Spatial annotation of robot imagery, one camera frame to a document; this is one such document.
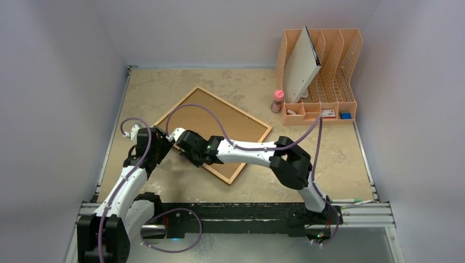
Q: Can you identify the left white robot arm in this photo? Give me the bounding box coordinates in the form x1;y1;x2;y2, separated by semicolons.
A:
76;125;173;262

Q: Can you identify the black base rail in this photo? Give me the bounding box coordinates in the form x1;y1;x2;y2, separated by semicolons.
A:
142;203;343;241

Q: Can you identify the pink capped bottle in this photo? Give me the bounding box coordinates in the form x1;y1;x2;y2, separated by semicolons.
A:
271;90;284;113

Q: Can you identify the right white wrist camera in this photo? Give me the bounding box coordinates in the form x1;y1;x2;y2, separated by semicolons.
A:
166;128;186;144

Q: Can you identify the green tipped pen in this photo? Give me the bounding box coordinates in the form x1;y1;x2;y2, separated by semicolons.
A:
331;198;363;203

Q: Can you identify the white board in organizer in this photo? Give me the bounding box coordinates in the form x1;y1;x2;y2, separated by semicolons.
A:
282;26;321;104

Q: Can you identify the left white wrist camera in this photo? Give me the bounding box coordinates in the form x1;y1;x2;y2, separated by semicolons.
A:
123;124;141;142

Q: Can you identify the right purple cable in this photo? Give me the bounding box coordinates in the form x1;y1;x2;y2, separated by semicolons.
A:
165;104;341;248

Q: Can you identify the orange file organizer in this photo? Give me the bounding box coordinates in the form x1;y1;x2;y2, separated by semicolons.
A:
281;28;363;126

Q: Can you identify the wooden picture frame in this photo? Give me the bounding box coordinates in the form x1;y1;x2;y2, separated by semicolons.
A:
151;85;273;186

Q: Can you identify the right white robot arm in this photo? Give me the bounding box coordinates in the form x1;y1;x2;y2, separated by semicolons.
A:
169;128;330;223

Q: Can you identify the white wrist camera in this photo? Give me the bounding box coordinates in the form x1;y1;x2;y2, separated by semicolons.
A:
123;124;141;142
166;128;186;144

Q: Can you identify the red white small box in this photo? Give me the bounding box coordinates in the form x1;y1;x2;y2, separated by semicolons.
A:
321;109;336;119

